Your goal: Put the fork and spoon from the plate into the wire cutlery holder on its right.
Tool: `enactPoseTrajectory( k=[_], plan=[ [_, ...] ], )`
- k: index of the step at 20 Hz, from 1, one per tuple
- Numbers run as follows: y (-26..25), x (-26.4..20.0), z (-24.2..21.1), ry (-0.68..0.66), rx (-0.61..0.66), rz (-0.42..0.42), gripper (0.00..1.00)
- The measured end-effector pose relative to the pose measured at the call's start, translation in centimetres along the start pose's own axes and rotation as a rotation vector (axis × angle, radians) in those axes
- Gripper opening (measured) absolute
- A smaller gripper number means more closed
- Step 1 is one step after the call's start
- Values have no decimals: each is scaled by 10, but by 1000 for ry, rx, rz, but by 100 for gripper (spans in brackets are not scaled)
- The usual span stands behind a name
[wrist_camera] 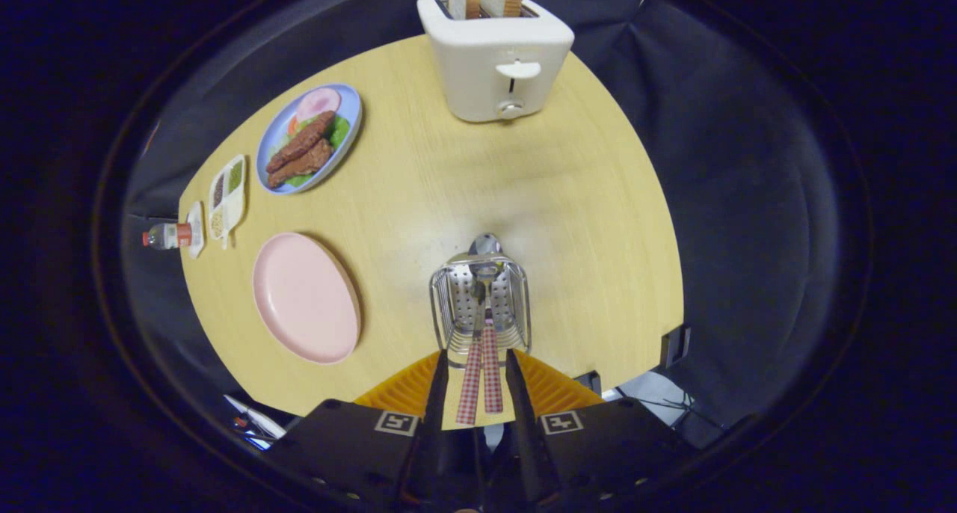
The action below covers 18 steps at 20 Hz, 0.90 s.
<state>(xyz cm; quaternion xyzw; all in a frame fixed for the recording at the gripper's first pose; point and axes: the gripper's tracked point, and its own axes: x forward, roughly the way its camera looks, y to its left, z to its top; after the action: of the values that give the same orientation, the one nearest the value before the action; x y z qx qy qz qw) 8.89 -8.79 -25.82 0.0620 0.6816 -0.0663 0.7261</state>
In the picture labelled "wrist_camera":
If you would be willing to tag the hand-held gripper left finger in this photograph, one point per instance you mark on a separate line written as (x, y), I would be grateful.
(351, 453)

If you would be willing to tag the white toaster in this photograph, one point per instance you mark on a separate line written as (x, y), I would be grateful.
(486, 79)

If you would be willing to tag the white divided condiment tray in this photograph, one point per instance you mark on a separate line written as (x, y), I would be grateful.
(226, 203)

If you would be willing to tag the black thin-legged stand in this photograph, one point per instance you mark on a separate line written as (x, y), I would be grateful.
(673, 407)

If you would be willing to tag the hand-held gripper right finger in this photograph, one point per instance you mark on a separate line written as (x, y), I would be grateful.
(613, 453)

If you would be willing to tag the clear bottle with red cap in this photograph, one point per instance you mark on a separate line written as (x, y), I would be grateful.
(166, 236)

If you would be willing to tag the pink plate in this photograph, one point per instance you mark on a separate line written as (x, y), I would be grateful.
(306, 300)

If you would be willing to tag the green lettuce leaf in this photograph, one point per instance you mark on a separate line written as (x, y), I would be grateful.
(340, 131)

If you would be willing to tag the black table clamp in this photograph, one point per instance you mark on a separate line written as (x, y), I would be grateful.
(589, 382)
(675, 346)

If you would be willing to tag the white flat panel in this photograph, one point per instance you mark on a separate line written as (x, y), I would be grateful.
(258, 422)

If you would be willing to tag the pink ham slice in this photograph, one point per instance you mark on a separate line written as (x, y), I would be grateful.
(318, 103)

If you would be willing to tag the blue plate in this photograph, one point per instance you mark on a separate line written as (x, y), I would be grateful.
(351, 105)

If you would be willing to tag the brown meat strip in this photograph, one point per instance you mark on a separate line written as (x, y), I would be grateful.
(303, 143)
(305, 165)

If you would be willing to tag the white coaster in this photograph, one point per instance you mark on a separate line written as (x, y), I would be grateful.
(197, 217)

